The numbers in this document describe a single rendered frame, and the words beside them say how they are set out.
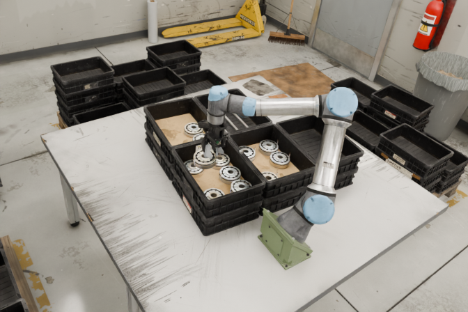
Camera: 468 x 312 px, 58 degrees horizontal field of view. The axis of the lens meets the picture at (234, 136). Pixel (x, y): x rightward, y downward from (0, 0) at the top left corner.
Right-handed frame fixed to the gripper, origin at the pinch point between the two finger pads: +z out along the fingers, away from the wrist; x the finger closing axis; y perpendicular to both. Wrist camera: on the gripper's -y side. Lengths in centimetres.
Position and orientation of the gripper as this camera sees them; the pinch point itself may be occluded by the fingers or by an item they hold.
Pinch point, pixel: (210, 154)
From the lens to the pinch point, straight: 192.7
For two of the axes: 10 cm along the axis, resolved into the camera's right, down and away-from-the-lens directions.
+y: 5.9, 5.1, -6.2
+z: -0.9, 8.1, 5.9
